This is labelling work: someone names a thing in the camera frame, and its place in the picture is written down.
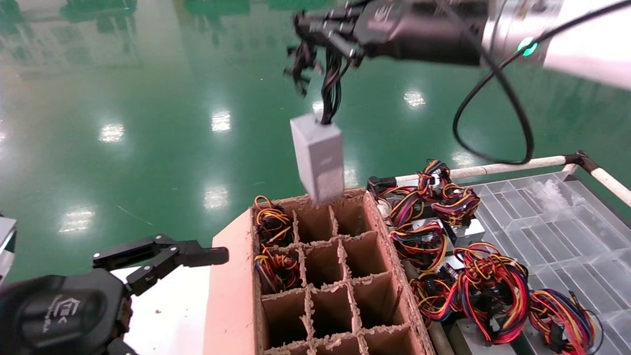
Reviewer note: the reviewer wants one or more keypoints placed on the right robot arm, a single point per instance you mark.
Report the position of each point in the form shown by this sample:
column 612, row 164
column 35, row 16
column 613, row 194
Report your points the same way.
column 581, row 34

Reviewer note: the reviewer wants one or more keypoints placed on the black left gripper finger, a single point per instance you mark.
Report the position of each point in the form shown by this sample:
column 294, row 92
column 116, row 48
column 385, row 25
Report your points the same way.
column 187, row 254

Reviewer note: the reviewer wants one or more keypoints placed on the grey metal bracket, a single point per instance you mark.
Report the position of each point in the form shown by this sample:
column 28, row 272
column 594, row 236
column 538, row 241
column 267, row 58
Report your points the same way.
column 6, row 246

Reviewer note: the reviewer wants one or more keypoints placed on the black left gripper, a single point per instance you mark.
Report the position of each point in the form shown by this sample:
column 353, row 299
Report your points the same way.
column 54, row 315

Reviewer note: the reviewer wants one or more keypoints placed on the brown cardboard divider box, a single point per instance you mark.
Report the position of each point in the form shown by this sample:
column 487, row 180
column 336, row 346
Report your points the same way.
column 231, row 296

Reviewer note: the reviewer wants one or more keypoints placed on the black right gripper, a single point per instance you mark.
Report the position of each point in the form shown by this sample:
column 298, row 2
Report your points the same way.
column 419, row 29

